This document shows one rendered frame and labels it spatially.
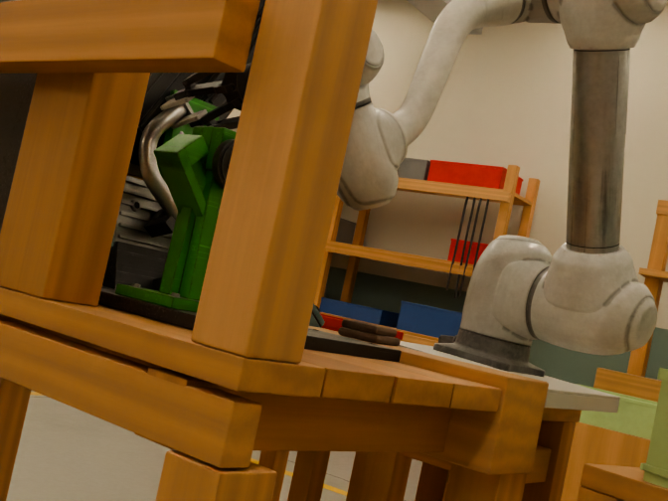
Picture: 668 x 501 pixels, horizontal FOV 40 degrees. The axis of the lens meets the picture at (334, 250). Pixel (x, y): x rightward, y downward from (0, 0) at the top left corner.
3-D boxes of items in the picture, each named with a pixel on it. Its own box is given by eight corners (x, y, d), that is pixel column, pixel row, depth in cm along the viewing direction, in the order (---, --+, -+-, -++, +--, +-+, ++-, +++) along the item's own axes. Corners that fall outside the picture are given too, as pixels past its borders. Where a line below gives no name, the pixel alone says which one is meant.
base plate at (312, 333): (35, 269, 220) (37, 261, 220) (399, 362, 149) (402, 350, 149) (-142, 238, 188) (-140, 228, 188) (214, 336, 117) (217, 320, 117)
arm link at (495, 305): (484, 333, 204) (508, 239, 205) (555, 352, 191) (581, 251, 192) (442, 323, 192) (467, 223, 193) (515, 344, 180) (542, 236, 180)
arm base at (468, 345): (460, 352, 208) (466, 328, 208) (546, 378, 193) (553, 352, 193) (415, 344, 194) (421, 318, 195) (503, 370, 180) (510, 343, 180)
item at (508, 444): (30, 315, 243) (42, 260, 244) (532, 474, 146) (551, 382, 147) (-19, 308, 232) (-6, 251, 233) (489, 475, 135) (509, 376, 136)
